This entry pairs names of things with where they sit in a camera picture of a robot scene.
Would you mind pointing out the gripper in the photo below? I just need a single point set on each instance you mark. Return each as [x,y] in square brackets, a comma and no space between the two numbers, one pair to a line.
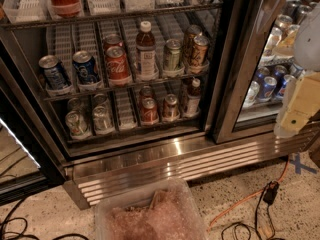
[309,45]

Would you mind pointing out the brown tea bottle white cap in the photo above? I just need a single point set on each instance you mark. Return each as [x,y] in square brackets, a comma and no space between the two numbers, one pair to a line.
[145,51]

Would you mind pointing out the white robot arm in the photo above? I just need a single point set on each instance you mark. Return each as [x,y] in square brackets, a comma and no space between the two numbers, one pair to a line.
[307,43]

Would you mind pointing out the glass fridge door right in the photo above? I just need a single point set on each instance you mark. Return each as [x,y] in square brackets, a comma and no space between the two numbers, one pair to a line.
[259,43]

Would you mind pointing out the steel fridge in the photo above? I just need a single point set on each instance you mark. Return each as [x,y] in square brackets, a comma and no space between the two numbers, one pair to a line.
[133,153]

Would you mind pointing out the blue can compartment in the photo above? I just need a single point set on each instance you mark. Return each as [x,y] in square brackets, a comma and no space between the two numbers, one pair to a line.
[281,88]
[266,88]

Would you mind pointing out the white can right compartment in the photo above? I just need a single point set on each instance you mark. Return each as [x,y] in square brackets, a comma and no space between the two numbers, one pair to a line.
[251,94]

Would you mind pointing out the black power adapter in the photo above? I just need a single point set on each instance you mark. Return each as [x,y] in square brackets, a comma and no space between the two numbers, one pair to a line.
[271,192]

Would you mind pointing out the orange brown can front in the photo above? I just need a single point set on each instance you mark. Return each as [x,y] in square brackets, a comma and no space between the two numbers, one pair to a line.
[199,51]

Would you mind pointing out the orange brown can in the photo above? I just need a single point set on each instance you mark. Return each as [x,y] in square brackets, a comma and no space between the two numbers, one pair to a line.
[199,51]
[190,33]

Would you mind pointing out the orange brown can behind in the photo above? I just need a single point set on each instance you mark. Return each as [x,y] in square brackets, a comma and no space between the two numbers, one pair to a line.
[190,33]

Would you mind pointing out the green soda can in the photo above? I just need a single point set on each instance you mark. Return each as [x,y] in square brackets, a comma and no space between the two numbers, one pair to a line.
[171,55]

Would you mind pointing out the red can bottom front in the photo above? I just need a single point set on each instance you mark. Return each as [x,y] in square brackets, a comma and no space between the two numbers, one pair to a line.
[149,113]

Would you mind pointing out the red can bottom behind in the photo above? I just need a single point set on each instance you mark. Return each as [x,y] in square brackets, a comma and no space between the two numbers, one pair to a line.
[146,92]

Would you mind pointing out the clear plastic bin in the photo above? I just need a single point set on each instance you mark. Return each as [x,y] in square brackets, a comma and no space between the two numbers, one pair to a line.
[164,210]

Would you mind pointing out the red cola can front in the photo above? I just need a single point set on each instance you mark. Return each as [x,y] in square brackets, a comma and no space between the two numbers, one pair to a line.
[117,65]

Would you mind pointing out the red cola can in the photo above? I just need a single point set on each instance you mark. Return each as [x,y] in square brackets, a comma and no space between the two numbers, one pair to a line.
[112,40]
[117,65]

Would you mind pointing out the red cola can behind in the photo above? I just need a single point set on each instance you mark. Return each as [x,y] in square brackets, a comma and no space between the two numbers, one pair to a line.
[112,40]

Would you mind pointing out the silver can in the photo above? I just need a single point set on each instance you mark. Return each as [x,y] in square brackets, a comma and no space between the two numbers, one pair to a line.
[78,127]
[100,99]
[75,104]
[101,119]

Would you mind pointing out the blue pepsi can right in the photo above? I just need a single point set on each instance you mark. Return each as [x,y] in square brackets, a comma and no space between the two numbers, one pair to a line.
[85,66]

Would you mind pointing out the blue pepsi can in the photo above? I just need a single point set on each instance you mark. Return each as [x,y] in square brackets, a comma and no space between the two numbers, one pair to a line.
[85,66]
[54,72]

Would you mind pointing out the silver can bottom left front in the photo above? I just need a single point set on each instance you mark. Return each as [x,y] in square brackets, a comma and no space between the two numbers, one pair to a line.
[78,127]

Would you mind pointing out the silver can bottom left behind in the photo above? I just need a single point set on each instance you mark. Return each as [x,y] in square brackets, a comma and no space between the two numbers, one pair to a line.
[75,104]

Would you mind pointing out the blue pepsi can left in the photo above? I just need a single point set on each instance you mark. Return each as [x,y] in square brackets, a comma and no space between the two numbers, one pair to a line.
[54,72]

